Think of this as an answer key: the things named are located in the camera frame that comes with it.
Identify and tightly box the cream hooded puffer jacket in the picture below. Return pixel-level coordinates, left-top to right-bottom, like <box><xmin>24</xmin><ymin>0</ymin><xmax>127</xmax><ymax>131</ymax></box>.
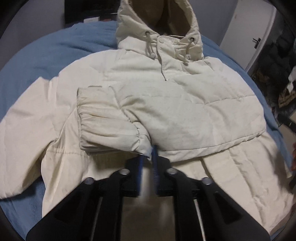
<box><xmin>1</xmin><ymin>1</ymin><xmax>294</xmax><ymax>232</ymax></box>

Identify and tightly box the dark cluttered clothes rack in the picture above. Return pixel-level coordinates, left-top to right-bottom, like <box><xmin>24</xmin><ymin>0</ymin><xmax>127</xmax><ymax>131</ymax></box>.
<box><xmin>251</xmin><ymin>20</ymin><xmax>295</xmax><ymax>125</ymax></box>

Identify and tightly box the blue fleece bed blanket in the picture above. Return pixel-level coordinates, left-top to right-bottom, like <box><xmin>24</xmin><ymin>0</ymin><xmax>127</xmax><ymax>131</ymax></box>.
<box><xmin>1</xmin><ymin>21</ymin><xmax>292</xmax><ymax>239</ymax></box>

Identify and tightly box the black monitor screen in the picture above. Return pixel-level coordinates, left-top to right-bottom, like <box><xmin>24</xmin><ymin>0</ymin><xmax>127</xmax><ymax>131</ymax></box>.
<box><xmin>64</xmin><ymin>0</ymin><xmax>120</xmax><ymax>25</ymax></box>

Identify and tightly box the white door with handle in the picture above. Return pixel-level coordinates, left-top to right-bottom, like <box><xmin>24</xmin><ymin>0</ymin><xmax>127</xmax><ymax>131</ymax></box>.
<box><xmin>220</xmin><ymin>0</ymin><xmax>276</xmax><ymax>71</ymax></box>

